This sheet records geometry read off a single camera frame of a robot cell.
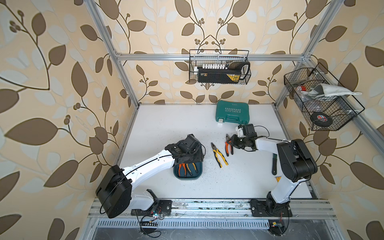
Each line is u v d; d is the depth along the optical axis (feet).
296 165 1.59
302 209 2.52
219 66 2.71
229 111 3.64
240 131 2.98
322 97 2.22
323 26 2.53
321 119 2.36
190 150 2.10
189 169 2.83
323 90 2.09
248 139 2.51
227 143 3.14
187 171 2.83
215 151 3.07
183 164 2.85
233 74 2.72
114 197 1.34
